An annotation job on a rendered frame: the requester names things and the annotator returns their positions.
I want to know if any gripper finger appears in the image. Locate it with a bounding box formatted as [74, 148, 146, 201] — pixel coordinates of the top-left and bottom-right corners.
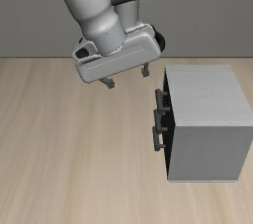
[140, 63, 150, 78]
[99, 76, 116, 90]

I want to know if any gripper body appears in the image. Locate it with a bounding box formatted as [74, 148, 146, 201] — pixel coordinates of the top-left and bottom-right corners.
[71, 24, 162, 84]

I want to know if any grey cabinet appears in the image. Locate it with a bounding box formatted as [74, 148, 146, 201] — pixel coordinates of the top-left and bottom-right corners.
[151, 64, 253, 184]

